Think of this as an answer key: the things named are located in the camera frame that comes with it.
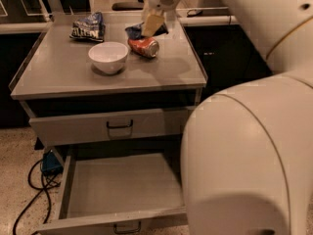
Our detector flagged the dark blue rxbar wrapper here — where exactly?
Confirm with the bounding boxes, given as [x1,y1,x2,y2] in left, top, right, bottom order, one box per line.
[125,23,168,40]

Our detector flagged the black office chair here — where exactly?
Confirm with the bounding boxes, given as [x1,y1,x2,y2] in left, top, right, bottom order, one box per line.
[112,0,144,11]

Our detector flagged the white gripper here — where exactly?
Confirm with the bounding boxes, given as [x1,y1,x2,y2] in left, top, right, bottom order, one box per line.
[142,0,181,37]

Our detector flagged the white ceramic bowl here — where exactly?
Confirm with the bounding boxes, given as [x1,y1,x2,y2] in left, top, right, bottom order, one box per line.
[88,42,129,74]

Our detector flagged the dark low cabinet right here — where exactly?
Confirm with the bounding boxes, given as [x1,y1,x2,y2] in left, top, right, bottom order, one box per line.
[185,24,272,100]

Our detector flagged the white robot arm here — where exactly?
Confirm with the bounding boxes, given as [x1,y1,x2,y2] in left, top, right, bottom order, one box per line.
[181,0,313,235]

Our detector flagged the blue power box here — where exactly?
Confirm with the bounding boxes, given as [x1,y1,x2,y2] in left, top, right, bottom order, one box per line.
[40,151,64,175]

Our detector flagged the black floor cable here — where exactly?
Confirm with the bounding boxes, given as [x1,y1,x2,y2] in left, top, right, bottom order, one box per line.
[11,159,62,235]

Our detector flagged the dark low cabinet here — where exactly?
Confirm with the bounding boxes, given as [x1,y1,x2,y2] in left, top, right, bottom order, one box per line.
[0,33,39,128]
[185,24,272,100]

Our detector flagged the red soda can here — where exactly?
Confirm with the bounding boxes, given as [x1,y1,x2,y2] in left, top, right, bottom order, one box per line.
[128,37,159,59]

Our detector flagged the dark low cabinet left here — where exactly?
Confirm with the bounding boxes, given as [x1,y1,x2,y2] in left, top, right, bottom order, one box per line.
[0,33,39,128]

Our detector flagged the open grey lower drawer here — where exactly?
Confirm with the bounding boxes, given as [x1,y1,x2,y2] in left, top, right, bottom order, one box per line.
[39,148,187,235]

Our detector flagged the blue chip bag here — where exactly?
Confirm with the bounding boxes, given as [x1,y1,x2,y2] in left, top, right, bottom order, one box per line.
[69,12,106,42]

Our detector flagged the grey drawer cabinet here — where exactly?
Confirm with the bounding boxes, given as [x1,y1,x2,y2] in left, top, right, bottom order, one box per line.
[11,15,207,147]

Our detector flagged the closed grey upper drawer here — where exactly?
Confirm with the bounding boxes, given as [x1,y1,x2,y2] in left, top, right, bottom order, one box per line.
[29,107,195,146]

